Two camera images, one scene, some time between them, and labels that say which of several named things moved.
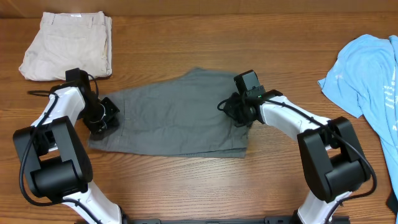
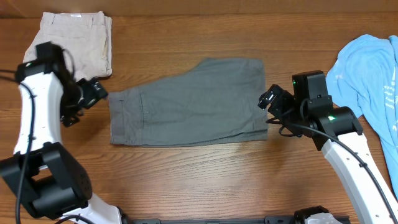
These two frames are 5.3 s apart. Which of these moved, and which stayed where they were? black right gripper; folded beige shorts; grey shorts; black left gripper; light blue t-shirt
Moved: black left gripper; grey shorts; black right gripper
Stayed: light blue t-shirt; folded beige shorts
